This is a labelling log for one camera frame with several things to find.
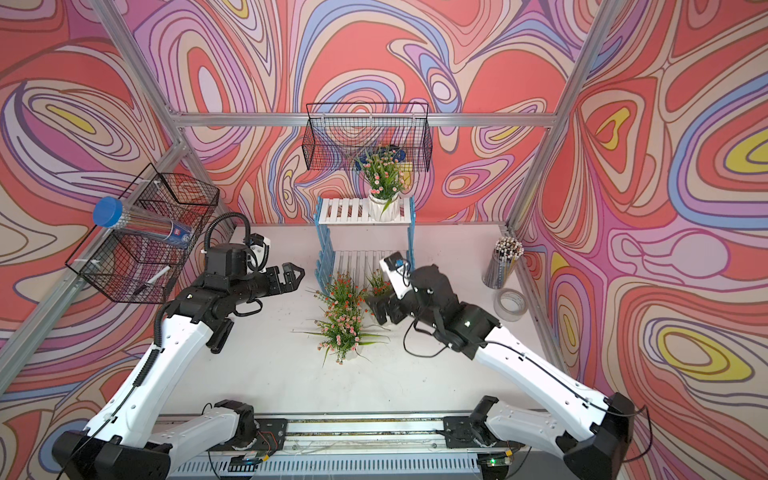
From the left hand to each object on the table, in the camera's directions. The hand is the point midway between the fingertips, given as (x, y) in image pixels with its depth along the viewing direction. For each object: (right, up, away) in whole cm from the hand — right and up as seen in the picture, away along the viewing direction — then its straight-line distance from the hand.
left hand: (294, 274), depth 75 cm
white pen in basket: (-34, 0, -1) cm, 34 cm away
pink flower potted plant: (+12, -15, +2) cm, 20 cm away
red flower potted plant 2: (+22, -5, +10) cm, 24 cm away
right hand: (+23, -5, -4) cm, 24 cm away
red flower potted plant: (+11, -6, +8) cm, 15 cm away
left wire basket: (-39, +2, -4) cm, 40 cm away
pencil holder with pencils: (+60, +6, +14) cm, 62 cm away
